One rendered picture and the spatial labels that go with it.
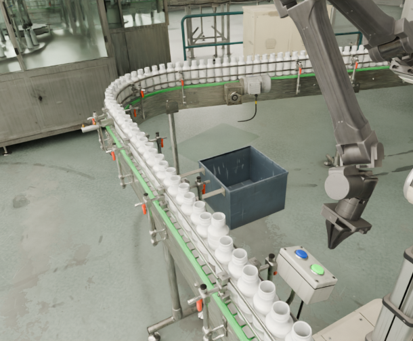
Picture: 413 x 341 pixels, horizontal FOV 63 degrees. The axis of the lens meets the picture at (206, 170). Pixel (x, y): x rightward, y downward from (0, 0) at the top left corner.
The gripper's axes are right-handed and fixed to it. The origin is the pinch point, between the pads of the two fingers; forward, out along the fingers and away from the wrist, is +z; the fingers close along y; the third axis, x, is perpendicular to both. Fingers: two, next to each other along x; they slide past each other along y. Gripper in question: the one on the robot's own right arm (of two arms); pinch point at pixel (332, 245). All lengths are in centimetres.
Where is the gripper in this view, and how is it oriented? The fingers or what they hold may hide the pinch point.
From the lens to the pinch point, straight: 90.2
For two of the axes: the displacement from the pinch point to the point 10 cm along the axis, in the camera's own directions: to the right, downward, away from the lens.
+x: 8.6, 0.2, 5.1
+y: 4.5, 4.5, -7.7
